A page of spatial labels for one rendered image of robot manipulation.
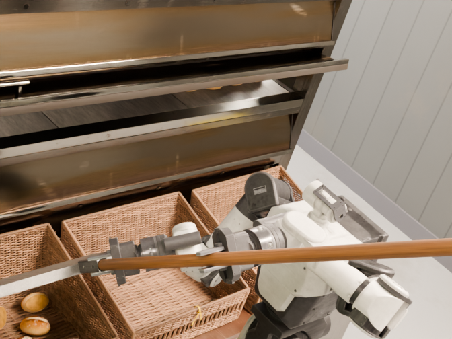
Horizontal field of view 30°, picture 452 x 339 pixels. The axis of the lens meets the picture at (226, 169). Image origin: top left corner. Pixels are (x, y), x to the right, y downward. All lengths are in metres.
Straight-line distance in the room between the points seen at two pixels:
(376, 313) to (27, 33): 1.26
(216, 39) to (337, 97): 2.70
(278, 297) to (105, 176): 0.92
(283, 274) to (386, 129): 3.15
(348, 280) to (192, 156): 1.45
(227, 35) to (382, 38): 2.44
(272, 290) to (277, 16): 1.21
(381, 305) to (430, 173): 3.32
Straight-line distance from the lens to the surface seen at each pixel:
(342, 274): 1.92
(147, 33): 2.76
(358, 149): 5.53
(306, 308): 2.34
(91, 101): 2.54
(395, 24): 5.29
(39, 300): 2.96
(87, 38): 2.62
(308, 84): 3.56
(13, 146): 2.68
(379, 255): 1.53
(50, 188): 2.87
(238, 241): 1.87
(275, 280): 2.35
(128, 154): 3.03
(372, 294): 1.91
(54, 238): 2.92
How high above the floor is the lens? 2.58
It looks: 29 degrees down
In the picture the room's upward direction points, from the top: 19 degrees clockwise
